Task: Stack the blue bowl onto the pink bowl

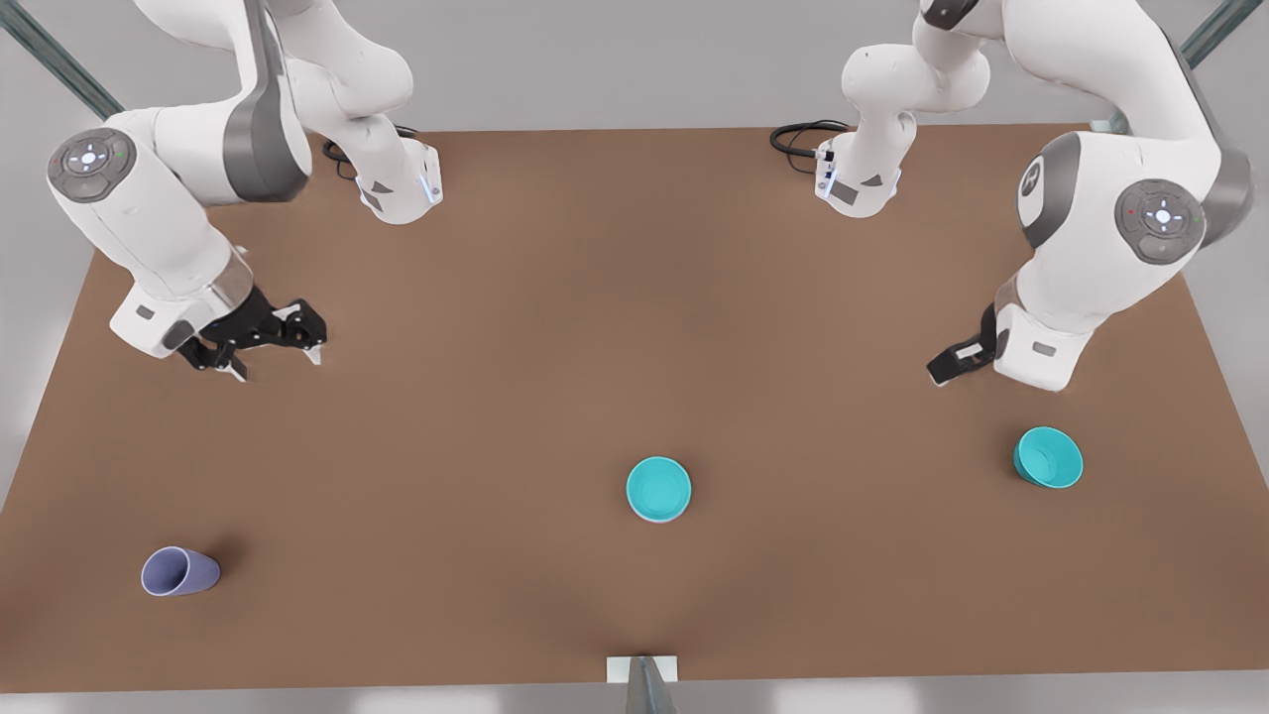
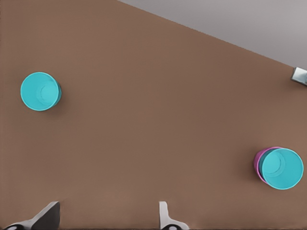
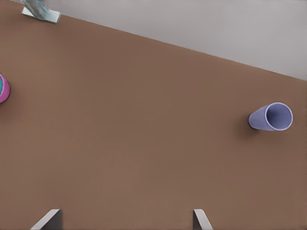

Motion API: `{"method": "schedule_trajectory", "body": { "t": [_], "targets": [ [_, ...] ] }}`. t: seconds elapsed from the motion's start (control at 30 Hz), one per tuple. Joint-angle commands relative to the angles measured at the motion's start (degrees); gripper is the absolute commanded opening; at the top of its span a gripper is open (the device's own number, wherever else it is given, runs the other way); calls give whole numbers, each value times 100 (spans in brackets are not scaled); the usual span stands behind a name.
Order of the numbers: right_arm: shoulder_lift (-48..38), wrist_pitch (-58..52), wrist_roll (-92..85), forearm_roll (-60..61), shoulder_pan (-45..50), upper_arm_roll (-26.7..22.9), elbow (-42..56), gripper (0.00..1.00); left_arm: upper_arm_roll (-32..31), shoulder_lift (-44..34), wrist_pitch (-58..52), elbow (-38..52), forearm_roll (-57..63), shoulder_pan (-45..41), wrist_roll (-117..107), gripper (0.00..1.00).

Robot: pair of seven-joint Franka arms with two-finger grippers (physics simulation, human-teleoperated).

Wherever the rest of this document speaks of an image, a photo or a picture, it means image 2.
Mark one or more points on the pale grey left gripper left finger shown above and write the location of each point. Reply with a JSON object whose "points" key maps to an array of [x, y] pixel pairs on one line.
{"points": [[46, 216]]}

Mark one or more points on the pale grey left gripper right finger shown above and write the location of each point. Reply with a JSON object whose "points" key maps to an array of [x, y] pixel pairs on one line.
{"points": [[164, 215]]}

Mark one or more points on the pink bowl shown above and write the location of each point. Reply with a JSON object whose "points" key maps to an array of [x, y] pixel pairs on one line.
{"points": [[258, 158]]}

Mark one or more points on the blue bowl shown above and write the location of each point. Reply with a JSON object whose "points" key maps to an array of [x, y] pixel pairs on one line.
{"points": [[283, 169], [38, 91]]}

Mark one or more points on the silver frame post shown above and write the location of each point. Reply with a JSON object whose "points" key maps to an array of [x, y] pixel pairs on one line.
{"points": [[299, 75]]}

